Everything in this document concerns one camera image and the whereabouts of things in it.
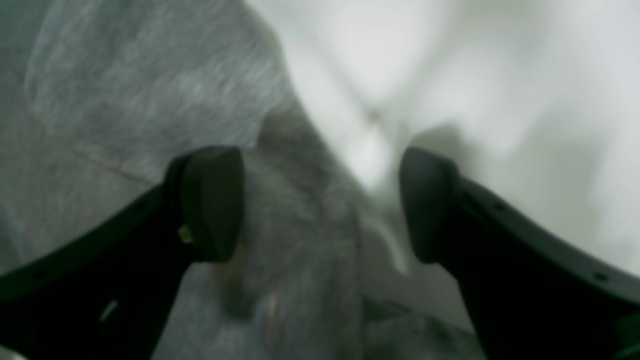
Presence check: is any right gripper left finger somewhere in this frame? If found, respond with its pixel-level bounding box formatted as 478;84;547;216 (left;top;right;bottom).
0;146;245;360

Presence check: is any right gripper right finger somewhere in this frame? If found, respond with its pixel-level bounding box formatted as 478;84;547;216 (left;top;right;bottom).
398;147;640;360

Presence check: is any grey T-shirt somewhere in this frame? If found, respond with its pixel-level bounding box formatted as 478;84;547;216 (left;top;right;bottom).
1;0;484;360

